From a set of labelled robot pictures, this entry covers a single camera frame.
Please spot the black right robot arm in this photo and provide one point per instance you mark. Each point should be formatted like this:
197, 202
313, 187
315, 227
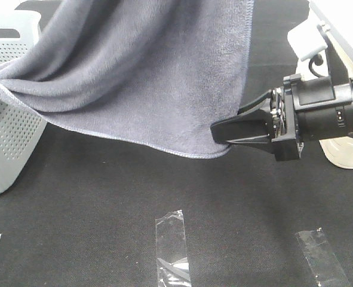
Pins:
281, 120

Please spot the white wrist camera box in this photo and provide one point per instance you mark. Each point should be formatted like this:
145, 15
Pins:
306, 40

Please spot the right clear tape strip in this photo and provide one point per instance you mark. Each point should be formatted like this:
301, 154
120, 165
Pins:
322, 261

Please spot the grey microfibre towel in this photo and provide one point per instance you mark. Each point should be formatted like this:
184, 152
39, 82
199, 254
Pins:
154, 73

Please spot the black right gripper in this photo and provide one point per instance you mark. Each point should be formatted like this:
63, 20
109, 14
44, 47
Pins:
313, 110

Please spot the white plastic storage bin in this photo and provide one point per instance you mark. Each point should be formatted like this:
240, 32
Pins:
336, 18

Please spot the middle clear tape strip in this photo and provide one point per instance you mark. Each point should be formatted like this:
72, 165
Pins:
171, 250

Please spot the grey perforated laundry basket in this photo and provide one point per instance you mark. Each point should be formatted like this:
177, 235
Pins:
20, 131

